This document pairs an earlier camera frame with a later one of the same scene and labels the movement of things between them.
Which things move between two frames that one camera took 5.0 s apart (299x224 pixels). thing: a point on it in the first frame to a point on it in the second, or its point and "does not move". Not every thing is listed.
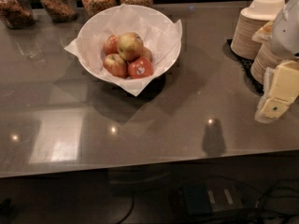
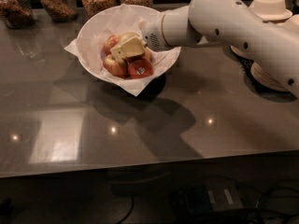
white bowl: (160, 32) does not move
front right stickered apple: (139, 67) does not move
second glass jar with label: (59, 1) does not move
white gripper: (287, 32) to (151, 32)
